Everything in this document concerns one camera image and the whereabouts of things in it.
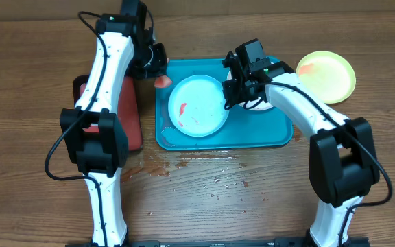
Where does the pink sponge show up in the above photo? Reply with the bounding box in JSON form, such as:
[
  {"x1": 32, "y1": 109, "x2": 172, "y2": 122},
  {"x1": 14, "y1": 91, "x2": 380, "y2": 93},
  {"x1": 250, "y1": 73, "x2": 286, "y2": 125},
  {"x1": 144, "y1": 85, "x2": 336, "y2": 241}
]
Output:
[{"x1": 154, "y1": 75, "x2": 172, "y2": 89}]

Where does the light blue plate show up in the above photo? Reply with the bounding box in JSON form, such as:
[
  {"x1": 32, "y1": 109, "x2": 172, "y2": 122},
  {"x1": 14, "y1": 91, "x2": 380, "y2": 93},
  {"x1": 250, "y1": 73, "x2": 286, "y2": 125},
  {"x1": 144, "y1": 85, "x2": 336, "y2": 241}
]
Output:
[{"x1": 167, "y1": 75, "x2": 229, "y2": 137}]

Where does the yellow-green plate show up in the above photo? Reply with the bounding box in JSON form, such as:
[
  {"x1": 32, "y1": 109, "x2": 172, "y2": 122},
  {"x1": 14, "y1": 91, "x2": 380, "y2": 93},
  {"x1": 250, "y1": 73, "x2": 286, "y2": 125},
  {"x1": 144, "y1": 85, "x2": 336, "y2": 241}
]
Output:
[{"x1": 296, "y1": 51, "x2": 356, "y2": 104}]

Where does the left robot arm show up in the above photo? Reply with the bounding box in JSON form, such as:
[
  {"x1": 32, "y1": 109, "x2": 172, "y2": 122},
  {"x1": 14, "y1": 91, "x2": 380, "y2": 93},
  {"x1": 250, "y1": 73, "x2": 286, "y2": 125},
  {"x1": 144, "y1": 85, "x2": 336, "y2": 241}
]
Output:
[{"x1": 45, "y1": 0, "x2": 168, "y2": 246}]

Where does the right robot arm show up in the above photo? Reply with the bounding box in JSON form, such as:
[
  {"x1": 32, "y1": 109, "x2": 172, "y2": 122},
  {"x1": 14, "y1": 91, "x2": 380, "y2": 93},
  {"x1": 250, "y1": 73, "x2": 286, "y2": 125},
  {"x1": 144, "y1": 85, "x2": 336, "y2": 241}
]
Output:
[{"x1": 222, "y1": 39, "x2": 380, "y2": 246}]

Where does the teal plastic tray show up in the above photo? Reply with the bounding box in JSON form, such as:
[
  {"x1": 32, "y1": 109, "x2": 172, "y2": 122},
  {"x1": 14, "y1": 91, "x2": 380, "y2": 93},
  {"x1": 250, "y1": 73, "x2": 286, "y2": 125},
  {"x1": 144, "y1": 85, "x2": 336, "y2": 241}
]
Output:
[{"x1": 156, "y1": 58, "x2": 294, "y2": 150}]

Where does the black tray with pink water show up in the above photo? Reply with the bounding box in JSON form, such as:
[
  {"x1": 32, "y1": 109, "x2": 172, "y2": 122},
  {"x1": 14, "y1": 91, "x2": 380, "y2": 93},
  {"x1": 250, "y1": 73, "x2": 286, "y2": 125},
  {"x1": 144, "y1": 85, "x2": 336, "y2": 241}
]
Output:
[{"x1": 72, "y1": 73, "x2": 143, "y2": 153}]

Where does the white pink plate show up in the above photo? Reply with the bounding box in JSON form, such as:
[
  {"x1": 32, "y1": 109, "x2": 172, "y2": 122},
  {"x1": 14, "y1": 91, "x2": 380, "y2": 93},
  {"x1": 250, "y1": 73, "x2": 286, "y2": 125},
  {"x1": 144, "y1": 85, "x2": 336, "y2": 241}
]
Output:
[{"x1": 226, "y1": 68, "x2": 276, "y2": 112}]

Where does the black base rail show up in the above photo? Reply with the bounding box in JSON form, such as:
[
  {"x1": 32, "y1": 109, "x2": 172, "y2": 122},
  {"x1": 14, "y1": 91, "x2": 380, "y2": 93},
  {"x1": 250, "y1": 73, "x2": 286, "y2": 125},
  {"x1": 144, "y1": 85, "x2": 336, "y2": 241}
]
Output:
[{"x1": 65, "y1": 236, "x2": 370, "y2": 247}]

